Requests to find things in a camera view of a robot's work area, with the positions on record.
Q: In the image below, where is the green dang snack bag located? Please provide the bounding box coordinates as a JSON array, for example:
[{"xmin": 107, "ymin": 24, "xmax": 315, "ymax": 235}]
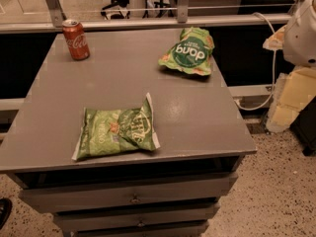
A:
[{"xmin": 158, "ymin": 27, "xmax": 215, "ymax": 76}]

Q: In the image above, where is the middle grey drawer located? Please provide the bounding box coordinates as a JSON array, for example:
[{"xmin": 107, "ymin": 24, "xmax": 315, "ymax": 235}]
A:
[{"xmin": 53, "ymin": 201, "xmax": 219, "ymax": 232}]

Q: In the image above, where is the bottom grey drawer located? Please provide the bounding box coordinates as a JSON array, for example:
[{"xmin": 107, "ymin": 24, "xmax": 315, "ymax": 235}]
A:
[{"xmin": 73, "ymin": 220, "xmax": 208, "ymax": 237}]

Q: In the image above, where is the grey drawer cabinet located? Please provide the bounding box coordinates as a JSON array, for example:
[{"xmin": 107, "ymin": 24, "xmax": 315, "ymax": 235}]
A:
[{"xmin": 0, "ymin": 30, "xmax": 256, "ymax": 237}]

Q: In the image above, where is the white cable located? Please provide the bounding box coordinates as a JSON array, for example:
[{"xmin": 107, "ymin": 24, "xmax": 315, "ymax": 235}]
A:
[{"xmin": 234, "ymin": 11, "xmax": 278, "ymax": 112}]

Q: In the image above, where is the black office chair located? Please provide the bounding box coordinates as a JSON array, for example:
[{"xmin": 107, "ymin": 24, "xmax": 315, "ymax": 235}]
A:
[{"xmin": 100, "ymin": 0, "xmax": 131, "ymax": 21}]

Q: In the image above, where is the red coke can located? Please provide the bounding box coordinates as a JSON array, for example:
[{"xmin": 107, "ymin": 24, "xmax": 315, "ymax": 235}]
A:
[{"xmin": 62, "ymin": 19, "xmax": 90, "ymax": 60}]

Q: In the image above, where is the top grey drawer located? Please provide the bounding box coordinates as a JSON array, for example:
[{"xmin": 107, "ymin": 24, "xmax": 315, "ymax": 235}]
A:
[{"xmin": 20, "ymin": 173, "xmax": 238, "ymax": 213}]

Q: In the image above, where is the black shoe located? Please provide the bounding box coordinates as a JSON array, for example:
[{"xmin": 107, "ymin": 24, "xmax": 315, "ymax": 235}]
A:
[{"xmin": 0, "ymin": 197, "xmax": 12, "ymax": 229}]

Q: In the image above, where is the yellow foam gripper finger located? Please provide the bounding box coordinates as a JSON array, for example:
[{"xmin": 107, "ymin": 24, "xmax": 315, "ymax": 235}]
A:
[{"xmin": 266, "ymin": 66, "xmax": 316, "ymax": 133}]

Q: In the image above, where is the grey drawer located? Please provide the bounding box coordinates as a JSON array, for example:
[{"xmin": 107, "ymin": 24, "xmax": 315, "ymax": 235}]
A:
[
  {"xmin": 53, "ymin": 201, "xmax": 219, "ymax": 232},
  {"xmin": 73, "ymin": 220, "xmax": 208, "ymax": 237},
  {"xmin": 20, "ymin": 173, "xmax": 238, "ymax": 213}
]

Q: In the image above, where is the metal railing frame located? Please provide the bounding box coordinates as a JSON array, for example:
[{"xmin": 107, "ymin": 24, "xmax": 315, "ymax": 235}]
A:
[{"xmin": 0, "ymin": 0, "xmax": 316, "ymax": 35}]

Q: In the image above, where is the green jalapeno chip bag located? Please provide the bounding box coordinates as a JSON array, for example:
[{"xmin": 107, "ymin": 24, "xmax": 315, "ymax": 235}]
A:
[{"xmin": 72, "ymin": 93, "xmax": 160, "ymax": 161}]

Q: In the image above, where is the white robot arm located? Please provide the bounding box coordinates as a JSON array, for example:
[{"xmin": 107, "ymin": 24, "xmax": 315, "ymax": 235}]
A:
[{"xmin": 263, "ymin": 0, "xmax": 316, "ymax": 132}]

